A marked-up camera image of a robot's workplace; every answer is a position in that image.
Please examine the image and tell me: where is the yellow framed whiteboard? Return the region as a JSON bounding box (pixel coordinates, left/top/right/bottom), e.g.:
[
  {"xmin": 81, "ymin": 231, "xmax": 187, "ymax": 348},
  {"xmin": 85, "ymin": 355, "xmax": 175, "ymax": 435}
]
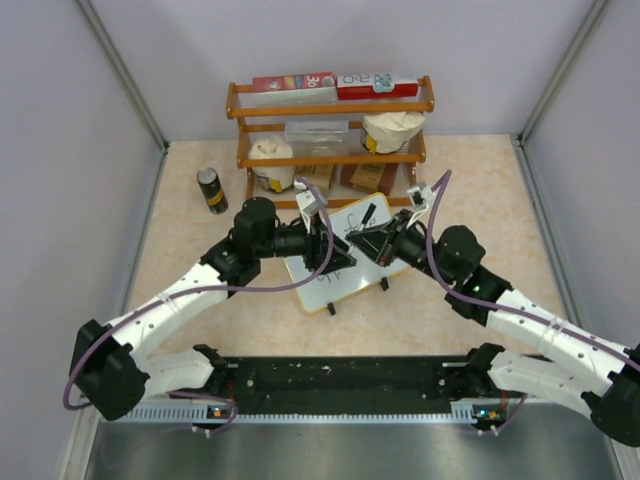
[{"xmin": 296, "ymin": 193, "xmax": 408, "ymax": 313}]

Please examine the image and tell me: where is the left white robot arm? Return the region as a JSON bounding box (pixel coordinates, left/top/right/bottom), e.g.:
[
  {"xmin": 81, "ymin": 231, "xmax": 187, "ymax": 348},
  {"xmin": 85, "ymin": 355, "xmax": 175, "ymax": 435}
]
[{"xmin": 68, "ymin": 193, "xmax": 357, "ymax": 421}]

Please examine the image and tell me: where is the white bag middle right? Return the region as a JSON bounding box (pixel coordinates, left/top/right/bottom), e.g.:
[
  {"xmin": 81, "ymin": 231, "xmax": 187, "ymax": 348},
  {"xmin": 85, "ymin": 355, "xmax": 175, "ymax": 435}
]
[{"xmin": 361, "ymin": 112, "xmax": 426, "ymax": 155}]

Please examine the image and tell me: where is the clear plastic container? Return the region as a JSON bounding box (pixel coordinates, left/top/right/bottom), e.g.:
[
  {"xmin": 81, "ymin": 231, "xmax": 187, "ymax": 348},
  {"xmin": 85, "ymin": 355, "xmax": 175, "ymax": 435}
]
[{"xmin": 284, "ymin": 120, "xmax": 349, "ymax": 156}]

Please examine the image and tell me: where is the red foil box left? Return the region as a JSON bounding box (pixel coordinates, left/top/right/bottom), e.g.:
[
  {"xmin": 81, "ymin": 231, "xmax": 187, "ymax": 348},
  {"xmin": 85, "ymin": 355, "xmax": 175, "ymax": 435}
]
[{"xmin": 252, "ymin": 71, "xmax": 337, "ymax": 106}]

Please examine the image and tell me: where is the white bag lower left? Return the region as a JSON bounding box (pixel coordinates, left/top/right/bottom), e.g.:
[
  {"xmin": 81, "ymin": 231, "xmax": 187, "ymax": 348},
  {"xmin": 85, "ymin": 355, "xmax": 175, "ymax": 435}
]
[{"xmin": 248, "ymin": 135, "xmax": 296, "ymax": 193}]

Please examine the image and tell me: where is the grey slotted cable duct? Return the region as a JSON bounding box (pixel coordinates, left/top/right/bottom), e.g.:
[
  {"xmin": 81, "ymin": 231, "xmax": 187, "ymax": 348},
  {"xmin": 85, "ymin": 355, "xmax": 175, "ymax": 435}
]
[{"xmin": 119, "ymin": 400, "xmax": 507, "ymax": 425}]

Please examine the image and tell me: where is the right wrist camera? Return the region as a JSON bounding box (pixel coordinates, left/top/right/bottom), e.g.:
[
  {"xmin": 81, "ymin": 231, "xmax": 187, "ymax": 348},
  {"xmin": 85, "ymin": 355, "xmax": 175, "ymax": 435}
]
[{"xmin": 407, "ymin": 182, "xmax": 436, "ymax": 226}]

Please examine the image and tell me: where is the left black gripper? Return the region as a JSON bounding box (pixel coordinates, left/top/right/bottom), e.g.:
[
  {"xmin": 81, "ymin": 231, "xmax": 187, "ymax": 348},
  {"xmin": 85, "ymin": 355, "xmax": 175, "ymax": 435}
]
[{"xmin": 255, "ymin": 211, "xmax": 355, "ymax": 275}]

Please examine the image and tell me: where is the aluminium frame rail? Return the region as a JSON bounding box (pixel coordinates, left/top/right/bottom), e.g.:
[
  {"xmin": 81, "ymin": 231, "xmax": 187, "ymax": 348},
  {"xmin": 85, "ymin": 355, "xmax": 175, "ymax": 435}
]
[{"xmin": 79, "ymin": 362, "xmax": 626, "ymax": 406}]

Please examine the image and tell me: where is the red white wrap box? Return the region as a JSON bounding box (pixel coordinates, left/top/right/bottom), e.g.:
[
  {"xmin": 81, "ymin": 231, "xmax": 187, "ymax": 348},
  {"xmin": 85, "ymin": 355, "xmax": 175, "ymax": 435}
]
[{"xmin": 336, "ymin": 73, "xmax": 419, "ymax": 101}]

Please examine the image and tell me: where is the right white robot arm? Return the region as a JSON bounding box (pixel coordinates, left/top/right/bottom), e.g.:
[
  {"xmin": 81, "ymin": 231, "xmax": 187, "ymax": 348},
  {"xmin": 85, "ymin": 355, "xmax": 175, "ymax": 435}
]
[{"xmin": 346, "ymin": 210, "xmax": 639, "ymax": 447}]

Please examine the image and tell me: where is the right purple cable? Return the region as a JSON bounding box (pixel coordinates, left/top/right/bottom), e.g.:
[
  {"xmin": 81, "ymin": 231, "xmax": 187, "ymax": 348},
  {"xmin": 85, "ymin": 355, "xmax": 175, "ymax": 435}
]
[{"xmin": 424, "ymin": 169, "xmax": 634, "ymax": 436}]

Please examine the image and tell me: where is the brown packet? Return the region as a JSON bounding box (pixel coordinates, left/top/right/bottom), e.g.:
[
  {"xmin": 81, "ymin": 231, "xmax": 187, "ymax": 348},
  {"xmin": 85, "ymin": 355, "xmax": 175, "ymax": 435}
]
[{"xmin": 340, "ymin": 163, "xmax": 398, "ymax": 195}]

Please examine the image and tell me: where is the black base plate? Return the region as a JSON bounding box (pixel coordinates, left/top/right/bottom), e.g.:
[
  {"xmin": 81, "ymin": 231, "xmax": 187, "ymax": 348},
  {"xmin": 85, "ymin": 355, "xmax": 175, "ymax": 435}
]
[{"xmin": 169, "ymin": 353, "xmax": 546, "ymax": 415}]

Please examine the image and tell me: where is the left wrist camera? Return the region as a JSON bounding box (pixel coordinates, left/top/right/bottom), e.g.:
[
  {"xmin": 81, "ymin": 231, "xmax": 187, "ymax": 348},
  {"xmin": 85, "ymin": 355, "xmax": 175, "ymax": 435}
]
[{"xmin": 295, "ymin": 187, "xmax": 326, "ymax": 230}]

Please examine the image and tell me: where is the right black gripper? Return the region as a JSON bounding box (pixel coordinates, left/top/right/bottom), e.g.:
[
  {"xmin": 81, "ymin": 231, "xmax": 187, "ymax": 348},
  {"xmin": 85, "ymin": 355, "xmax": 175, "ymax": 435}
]
[{"xmin": 348, "ymin": 209, "xmax": 455, "ymax": 287}]

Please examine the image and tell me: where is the wooden three tier shelf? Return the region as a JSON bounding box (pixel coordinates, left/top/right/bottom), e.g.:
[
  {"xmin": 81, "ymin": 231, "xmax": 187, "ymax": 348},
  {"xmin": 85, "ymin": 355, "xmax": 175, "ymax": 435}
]
[{"xmin": 226, "ymin": 75, "xmax": 435, "ymax": 199}]

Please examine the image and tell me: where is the tan cardboard box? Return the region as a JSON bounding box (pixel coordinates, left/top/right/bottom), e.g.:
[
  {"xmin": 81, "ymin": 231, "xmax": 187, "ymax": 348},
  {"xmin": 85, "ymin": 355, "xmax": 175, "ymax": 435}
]
[{"xmin": 295, "ymin": 164, "xmax": 334, "ymax": 196}]

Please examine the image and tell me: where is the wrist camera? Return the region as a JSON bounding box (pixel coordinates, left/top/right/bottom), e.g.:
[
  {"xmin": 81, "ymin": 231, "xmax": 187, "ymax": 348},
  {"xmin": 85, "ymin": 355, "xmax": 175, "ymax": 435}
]
[
  {"xmin": 407, "ymin": 182, "xmax": 436, "ymax": 226},
  {"xmin": 295, "ymin": 187, "xmax": 326, "ymax": 230}
]

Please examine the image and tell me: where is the black drink can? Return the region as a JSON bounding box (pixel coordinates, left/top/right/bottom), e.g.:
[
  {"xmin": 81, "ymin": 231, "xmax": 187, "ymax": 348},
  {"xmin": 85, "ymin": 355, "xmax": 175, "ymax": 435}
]
[{"xmin": 196, "ymin": 167, "xmax": 228, "ymax": 214}]

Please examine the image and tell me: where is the white bag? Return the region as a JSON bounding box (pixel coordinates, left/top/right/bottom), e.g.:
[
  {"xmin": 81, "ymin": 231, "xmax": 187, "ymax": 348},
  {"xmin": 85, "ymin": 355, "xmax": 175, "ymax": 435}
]
[
  {"xmin": 248, "ymin": 135, "xmax": 296, "ymax": 193},
  {"xmin": 361, "ymin": 112, "xmax": 426, "ymax": 155}
]

